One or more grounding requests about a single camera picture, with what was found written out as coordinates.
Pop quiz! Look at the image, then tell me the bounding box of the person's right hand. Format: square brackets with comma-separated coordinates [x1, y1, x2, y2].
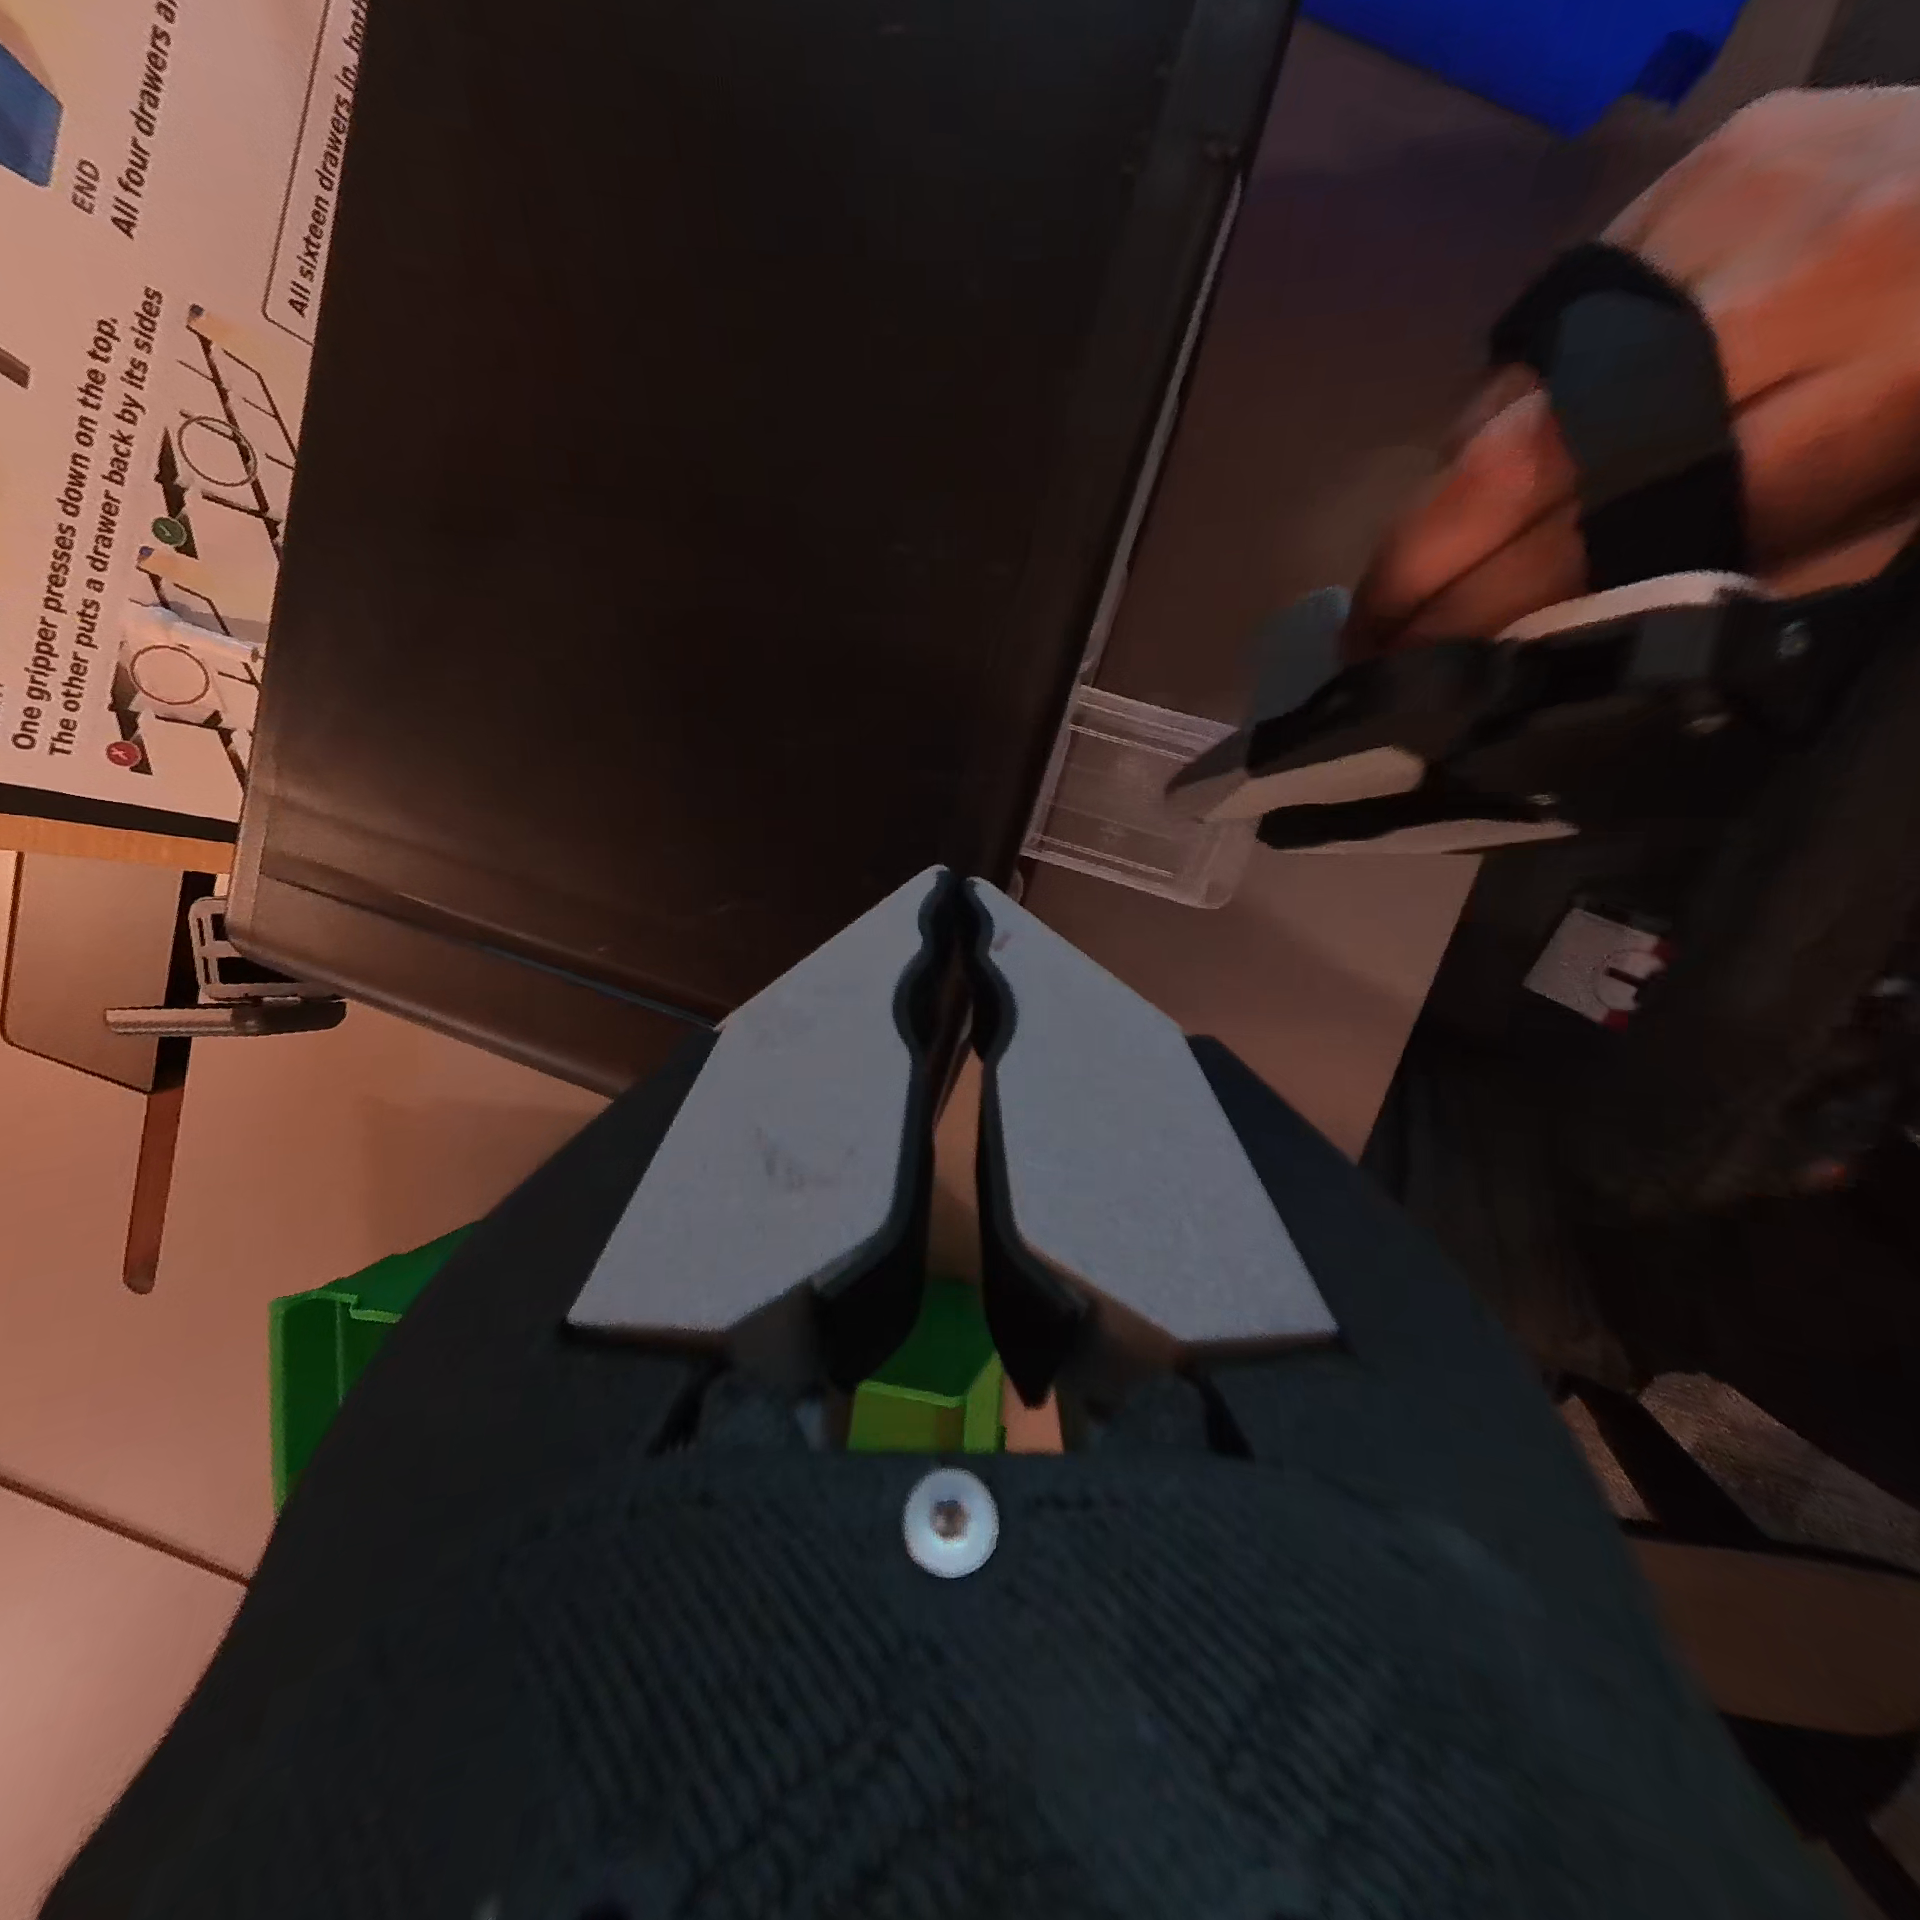
[1373, 82, 1920, 654]

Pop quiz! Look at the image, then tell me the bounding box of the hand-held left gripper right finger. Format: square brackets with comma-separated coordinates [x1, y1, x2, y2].
[960, 872, 1338, 1406]

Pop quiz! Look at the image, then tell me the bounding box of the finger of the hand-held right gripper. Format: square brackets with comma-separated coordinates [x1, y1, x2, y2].
[1167, 583, 1440, 797]
[1198, 746, 1581, 859]

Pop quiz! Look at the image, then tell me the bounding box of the clear plastic drawer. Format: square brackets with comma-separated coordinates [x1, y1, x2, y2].
[1018, 680, 1260, 915]

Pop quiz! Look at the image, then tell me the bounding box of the green plastic bin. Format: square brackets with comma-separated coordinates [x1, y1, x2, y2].
[270, 1224, 1008, 1517]

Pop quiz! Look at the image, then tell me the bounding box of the blue plastic bin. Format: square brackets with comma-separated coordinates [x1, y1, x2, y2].
[1297, 0, 1748, 137]

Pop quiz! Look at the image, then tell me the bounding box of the metal bracket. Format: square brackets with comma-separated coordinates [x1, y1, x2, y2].
[104, 892, 348, 1039]

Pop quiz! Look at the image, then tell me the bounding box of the black drawer cabinet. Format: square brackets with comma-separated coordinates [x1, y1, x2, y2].
[227, 0, 1304, 1105]

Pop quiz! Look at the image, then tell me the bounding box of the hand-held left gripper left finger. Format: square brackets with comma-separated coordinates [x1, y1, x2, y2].
[566, 865, 967, 1388]

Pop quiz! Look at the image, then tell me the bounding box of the printed instruction sheet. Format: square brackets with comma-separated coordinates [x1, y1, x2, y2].
[0, 0, 367, 822]

